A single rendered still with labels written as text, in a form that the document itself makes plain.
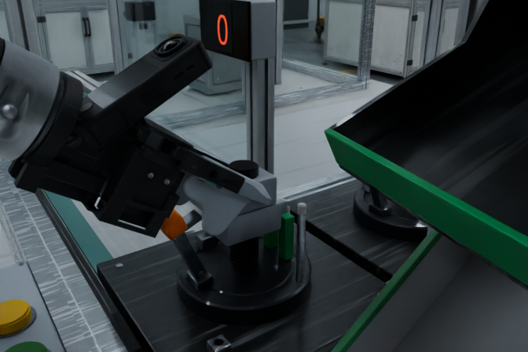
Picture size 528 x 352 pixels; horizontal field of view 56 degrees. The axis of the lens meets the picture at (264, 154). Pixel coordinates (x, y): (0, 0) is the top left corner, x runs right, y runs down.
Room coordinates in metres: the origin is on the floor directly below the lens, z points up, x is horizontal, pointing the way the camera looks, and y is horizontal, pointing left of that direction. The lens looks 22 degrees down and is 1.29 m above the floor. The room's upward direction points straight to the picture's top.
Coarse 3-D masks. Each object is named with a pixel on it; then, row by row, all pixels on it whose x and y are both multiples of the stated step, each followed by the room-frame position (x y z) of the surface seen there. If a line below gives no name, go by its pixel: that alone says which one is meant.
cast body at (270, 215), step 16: (240, 160) 0.45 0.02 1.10; (256, 176) 0.43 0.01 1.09; (272, 176) 0.43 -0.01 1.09; (272, 192) 0.43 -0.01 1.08; (256, 208) 0.42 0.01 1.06; (272, 208) 0.43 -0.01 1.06; (240, 224) 0.41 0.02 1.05; (256, 224) 0.42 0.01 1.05; (272, 224) 0.43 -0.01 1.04; (224, 240) 0.41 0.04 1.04; (240, 240) 0.41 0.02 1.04
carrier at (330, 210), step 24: (336, 192) 0.65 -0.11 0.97; (360, 192) 0.61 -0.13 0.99; (312, 216) 0.58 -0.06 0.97; (336, 216) 0.58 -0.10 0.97; (360, 216) 0.56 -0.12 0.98; (384, 216) 0.54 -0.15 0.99; (408, 216) 0.54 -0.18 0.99; (336, 240) 0.52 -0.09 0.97; (360, 240) 0.52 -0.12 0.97; (384, 240) 0.52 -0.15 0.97; (408, 240) 0.51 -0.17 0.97; (360, 264) 0.48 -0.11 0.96; (384, 264) 0.47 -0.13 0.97
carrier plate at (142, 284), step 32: (128, 256) 0.48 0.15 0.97; (160, 256) 0.48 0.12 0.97; (320, 256) 0.48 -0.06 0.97; (128, 288) 0.42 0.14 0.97; (160, 288) 0.42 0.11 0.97; (320, 288) 0.42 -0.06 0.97; (352, 288) 0.42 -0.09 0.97; (128, 320) 0.39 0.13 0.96; (160, 320) 0.37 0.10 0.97; (192, 320) 0.37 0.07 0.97; (288, 320) 0.37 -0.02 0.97; (320, 320) 0.37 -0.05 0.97; (352, 320) 0.37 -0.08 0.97
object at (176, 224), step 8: (176, 216) 0.39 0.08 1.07; (184, 216) 0.41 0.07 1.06; (192, 216) 0.40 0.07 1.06; (200, 216) 0.40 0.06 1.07; (168, 224) 0.38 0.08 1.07; (176, 224) 0.39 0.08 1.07; (184, 224) 0.39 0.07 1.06; (192, 224) 0.40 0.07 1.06; (168, 232) 0.38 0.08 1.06; (176, 232) 0.39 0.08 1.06; (184, 232) 0.39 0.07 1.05; (176, 240) 0.39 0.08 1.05; (184, 240) 0.39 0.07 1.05; (184, 248) 0.39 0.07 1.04; (192, 248) 0.40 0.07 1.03; (184, 256) 0.39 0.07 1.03; (192, 256) 0.40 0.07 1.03; (192, 264) 0.40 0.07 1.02; (200, 264) 0.40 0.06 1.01; (192, 272) 0.40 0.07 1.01; (200, 272) 0.40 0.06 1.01
